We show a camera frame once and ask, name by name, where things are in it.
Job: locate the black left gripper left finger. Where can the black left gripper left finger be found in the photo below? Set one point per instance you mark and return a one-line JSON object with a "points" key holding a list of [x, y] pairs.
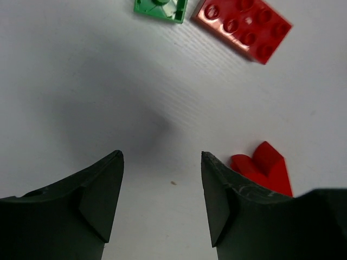
{"points": [[69, 219]]}

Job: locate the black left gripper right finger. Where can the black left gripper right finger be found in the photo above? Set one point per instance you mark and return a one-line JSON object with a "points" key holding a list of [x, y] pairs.
{"points": [[248, 221]]}

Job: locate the green lego brick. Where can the green lego brick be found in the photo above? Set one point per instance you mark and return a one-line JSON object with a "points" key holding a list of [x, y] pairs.
{"points": [[169, 10]]}

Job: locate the red lego plate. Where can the red lego plate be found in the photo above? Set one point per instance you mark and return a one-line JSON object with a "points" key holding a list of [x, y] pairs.
{"points": [[251, 27]]}

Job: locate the red jagged lego pieces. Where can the red jagged lego pieces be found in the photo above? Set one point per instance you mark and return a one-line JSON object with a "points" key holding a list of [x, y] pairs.
{"points": [[266, 167]]}

